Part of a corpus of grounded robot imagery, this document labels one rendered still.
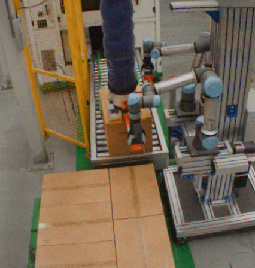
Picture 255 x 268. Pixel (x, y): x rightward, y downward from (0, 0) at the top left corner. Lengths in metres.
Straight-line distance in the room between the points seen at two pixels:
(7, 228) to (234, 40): 2.73
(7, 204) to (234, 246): 2.37
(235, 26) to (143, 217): 1.56
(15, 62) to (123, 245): 2.00
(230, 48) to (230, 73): 0.20
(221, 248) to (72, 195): 1.42
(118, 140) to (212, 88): 1.27
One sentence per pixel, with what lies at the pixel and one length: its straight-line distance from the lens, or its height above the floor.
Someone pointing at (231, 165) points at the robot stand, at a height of 0.95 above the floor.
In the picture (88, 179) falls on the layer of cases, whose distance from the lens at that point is 3.06.
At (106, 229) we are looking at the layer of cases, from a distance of 2.67.
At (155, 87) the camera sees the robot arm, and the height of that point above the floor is 1.57.
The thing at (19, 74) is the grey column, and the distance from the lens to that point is 3.51.
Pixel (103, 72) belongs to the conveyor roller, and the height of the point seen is 0.53.
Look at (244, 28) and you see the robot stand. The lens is 2.36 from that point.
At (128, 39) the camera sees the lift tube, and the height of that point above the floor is 1.75.
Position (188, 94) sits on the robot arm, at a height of 1.20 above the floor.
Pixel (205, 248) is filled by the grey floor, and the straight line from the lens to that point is 3.22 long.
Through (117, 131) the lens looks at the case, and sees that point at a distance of 3.03.
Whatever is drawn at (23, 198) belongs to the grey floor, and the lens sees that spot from 3.83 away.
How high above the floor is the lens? 2.67
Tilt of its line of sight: 37 degrees down
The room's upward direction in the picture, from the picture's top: 5 degrees counter-clockwise
